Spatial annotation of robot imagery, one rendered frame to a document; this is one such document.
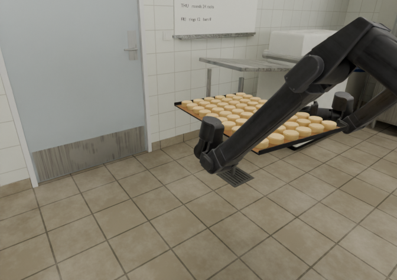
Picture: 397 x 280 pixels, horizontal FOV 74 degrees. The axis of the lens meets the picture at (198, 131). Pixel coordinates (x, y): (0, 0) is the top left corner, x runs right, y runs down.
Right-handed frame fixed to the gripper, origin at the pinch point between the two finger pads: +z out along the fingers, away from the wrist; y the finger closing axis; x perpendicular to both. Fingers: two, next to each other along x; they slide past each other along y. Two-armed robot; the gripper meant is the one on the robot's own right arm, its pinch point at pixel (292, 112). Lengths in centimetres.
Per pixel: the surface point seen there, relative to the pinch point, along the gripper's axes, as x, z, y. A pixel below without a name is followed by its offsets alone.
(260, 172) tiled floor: -108, 13, -96
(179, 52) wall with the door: -139, 103, 6
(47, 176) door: -35, 187, -88
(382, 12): -354, -124, 46
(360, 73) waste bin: -320, -106, -34
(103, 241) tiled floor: 7, 104, -96
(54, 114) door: -47, 177, -34
